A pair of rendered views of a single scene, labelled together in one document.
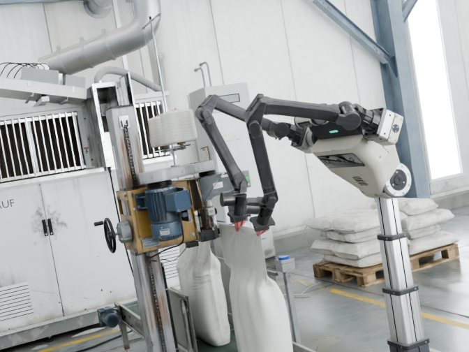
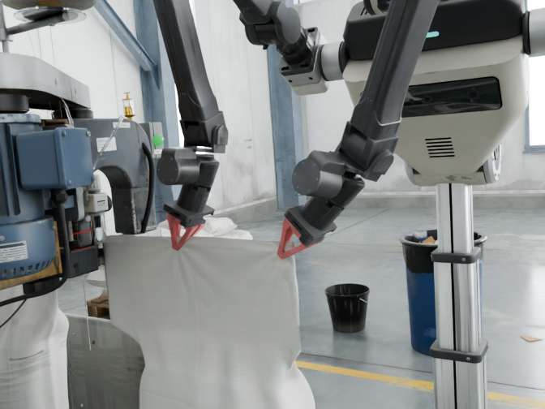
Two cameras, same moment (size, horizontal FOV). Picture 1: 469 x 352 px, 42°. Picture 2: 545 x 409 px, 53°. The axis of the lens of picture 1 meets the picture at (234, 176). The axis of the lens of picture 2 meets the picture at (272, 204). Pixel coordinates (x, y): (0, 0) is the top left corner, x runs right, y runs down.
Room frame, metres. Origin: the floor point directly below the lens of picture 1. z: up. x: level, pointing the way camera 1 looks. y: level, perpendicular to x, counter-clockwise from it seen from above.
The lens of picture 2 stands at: (1.96, 0.50, 1.26)
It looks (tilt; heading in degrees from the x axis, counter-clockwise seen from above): 7 degrees down; 325
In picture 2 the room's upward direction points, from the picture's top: 4 degrees counter-clockwise
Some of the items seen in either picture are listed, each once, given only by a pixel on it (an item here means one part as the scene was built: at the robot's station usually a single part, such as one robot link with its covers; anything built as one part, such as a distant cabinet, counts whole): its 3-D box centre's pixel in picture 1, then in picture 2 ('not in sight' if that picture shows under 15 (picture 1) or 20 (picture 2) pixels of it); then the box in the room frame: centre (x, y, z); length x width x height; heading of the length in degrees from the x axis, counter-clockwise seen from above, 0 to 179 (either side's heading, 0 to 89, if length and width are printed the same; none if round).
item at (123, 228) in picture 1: (123, 232); not in sight; (3.05, 0.59, 1.14); 0.11 x 0.06 x 0.11; 24
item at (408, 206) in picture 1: (401, 206); (195, 226); (6.26, -1.65, 0.56); 0.67 x 0.43 x 0.15; 24
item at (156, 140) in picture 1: (162, 130); not in sight; (3.23, 0.34, 1.61); 0.15 x 0.14 x 0.17; 24
